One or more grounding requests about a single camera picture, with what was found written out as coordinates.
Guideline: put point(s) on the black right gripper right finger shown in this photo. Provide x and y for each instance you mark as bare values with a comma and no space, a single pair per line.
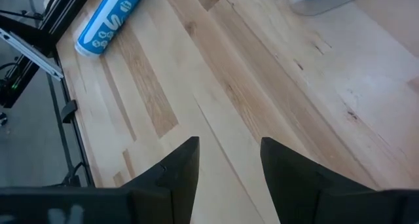
288,184

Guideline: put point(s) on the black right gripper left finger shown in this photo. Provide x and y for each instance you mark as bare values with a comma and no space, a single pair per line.
180,184

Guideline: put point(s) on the blue silicone tube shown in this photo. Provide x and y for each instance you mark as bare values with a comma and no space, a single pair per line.
108,21

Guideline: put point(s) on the clear plastic bin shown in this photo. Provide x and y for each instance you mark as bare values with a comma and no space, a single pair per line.
330,3

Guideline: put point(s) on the black device with green light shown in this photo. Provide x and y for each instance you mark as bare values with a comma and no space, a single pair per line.
14,86

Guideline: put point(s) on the silver aluminium extrusion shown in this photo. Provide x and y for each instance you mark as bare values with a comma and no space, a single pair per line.
32,53

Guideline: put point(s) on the black rail clamp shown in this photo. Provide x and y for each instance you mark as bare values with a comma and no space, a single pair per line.
68,111

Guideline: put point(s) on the black table frame rail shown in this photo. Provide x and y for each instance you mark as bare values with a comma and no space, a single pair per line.
65,8

